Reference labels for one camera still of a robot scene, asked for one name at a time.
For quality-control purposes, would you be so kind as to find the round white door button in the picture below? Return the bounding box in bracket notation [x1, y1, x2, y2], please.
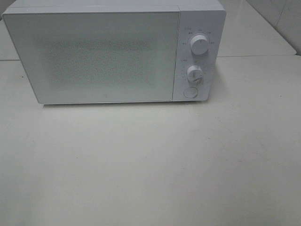
[183, 87, 198, 98]

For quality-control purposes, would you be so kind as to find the white timer knob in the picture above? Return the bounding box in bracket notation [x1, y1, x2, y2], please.
[187, 65, 204, 83]

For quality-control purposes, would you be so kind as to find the white microwave door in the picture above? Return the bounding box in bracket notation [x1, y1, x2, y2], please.
[4, 12, 179, 104]

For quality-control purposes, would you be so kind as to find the upper white power knob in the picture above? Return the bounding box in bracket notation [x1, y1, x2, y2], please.
[190, 34, 209, 55]

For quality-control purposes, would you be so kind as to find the white microwave oven body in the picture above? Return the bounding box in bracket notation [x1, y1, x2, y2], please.
[2, 0, 226, 103]

